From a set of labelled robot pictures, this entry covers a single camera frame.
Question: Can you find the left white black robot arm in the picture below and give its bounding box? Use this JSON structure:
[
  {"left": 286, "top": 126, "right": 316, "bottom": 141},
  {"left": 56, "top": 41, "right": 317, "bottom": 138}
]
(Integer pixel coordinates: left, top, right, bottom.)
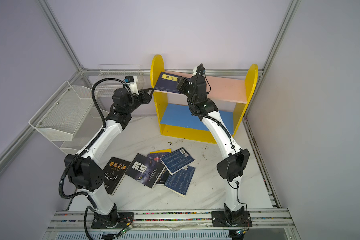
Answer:
[{"left": 59, "top": 88, "right": 154, "bottom": 228}]

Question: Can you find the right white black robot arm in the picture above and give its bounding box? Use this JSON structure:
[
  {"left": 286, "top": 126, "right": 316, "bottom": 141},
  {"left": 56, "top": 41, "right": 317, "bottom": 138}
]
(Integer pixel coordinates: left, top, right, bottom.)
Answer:
[{"left": 176, "top": 75, "right": 250, "bottom": 226}]

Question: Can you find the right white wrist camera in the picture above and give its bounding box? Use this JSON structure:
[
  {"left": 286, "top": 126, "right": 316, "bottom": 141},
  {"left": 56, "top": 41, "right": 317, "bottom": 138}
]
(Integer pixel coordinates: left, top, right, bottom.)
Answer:
[{"left": 193, "top": 64, "right": 205, "bottom": 76}]

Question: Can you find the black antler cover book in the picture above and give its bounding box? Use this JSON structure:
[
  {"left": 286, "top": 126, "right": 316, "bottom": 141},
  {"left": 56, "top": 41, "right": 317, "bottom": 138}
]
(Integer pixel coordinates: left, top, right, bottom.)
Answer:
[{"left": 103, "top": 157, "right": 131, "bottom": 195}]

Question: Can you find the dark blue yellow-edged book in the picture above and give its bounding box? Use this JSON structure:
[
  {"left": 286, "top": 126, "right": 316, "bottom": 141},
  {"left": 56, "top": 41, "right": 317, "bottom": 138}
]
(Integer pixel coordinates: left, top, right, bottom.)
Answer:
[{"left": 148, "top": 149, "right": 172, "bottom": 186}]

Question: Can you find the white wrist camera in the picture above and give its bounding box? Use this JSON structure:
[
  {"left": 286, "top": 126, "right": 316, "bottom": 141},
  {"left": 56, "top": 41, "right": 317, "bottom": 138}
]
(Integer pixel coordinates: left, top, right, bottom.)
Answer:
[
  {"left": 124, "top": 76, "right": 139, "bottom": 94},
  {"left": 193, "top": 64, "right": 205, "bottom": 76}
]

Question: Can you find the left black corrugated cable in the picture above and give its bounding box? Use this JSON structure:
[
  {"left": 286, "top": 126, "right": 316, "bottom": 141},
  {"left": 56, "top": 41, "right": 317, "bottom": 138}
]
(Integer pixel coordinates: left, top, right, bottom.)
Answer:
[{"left": 58, "top": 77, "right": 127, "bottom": 240}]

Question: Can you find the yellow pink blue bookshelf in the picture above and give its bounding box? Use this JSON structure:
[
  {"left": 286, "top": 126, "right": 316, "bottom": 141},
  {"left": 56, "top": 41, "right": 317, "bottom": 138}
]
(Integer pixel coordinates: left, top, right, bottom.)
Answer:
[{"left": 150, "top": 55, "right": 259, "bottom": 144}]

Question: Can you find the white wire basket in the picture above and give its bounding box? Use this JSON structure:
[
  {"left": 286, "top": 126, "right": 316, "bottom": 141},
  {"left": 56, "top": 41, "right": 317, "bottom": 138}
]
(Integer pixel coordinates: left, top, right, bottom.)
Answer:
[{"left": 92, "top": 64, "right": 146, "bottom": 97}]

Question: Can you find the black wolf cover book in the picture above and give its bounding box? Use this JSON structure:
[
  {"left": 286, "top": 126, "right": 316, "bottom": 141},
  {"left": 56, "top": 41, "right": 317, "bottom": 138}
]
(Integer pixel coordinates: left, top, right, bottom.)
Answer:
[{"left": 125, "top": 154, "right": 165, "bottom": 189}]

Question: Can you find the white mesh tiered rack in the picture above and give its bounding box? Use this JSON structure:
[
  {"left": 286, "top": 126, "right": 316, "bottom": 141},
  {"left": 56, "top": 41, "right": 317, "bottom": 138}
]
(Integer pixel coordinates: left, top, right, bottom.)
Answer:
[{"left": 29, "top": 82, "right": 103, "bottom": 154}]

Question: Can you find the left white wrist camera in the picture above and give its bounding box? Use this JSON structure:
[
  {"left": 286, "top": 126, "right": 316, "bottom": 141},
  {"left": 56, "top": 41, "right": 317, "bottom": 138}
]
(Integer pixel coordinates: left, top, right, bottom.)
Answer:
[{"left": 124, "top": 76, "right": 139, "bottom": 94}]

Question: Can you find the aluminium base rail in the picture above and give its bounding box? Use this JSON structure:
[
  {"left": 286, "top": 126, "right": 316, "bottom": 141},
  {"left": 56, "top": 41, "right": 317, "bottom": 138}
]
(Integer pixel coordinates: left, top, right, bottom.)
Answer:
[{"left": 43, "top": 209, "right": 301, "bottom": 240}]

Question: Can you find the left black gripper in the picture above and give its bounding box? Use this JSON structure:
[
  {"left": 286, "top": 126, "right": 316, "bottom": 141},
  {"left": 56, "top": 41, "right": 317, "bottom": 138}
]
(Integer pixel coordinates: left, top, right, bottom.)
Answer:
[{"left": 126, "top": 87, "right": 154, "bottom": 114}]

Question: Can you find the navy blue book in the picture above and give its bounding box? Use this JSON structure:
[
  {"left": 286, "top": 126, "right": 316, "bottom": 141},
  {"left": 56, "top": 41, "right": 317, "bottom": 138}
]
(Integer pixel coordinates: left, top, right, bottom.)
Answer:
[
  {"left": 165, "top": 166, "right": 196, "bottom": 197},
  {"left": 161, "top": 148, "right": 195, "bottom": 175},
  {"left": 154, "top": 72, "right": 190, "bottom": 94}
]

